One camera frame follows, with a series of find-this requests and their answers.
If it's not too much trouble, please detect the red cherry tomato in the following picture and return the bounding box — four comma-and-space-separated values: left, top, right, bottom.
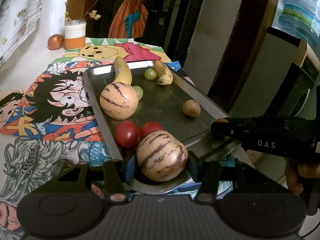
116, 121, 139, 147
139, 121, 163, 140

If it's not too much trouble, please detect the striped pepino melon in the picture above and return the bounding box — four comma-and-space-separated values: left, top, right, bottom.
99, 82, 139, 120
136, 130, 188, 182

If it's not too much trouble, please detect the small brown longan fruit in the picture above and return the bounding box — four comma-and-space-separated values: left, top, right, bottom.
183, 100, 201, 118

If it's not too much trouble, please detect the green grape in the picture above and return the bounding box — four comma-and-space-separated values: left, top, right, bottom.
133, 86, 144, 100
144, 68, 157, 80

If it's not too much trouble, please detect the large yellow banana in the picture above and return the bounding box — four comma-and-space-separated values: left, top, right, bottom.
114, 56, 132, 85

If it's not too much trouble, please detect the small spotted banana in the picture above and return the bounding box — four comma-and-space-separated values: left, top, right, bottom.
153, 60, 173, 86

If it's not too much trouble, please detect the person's right hand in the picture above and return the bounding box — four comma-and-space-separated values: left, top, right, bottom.
246, 149, 320, 197

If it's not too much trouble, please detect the metal baking tray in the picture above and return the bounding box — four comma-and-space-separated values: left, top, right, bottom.
82, 60, 241, 195

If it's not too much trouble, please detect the grey haired figure drawing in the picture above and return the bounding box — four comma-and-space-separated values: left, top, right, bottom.
0, 137, 235, 240

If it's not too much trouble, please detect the anime character drawing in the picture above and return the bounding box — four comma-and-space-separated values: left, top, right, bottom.
1, 61, 109, 142

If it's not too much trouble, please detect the blue water bottle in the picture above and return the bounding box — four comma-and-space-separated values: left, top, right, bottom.
278, 0, 319, 47

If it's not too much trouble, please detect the red apple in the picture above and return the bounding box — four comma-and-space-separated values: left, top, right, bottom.
47, 34, 64, 50

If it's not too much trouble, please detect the white and orange jar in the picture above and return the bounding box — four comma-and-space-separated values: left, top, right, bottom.
64, 19, 87, 50

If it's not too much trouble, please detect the woman in orange dress painting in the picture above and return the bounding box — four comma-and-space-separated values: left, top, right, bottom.
108, 0, 148, 38

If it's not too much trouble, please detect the dried flower twig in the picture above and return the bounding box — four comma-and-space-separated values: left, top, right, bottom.
64, 0, 107, 23

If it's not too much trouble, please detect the cartoon print white cloth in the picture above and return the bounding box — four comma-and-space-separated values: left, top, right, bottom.
1, 0, 43, 65

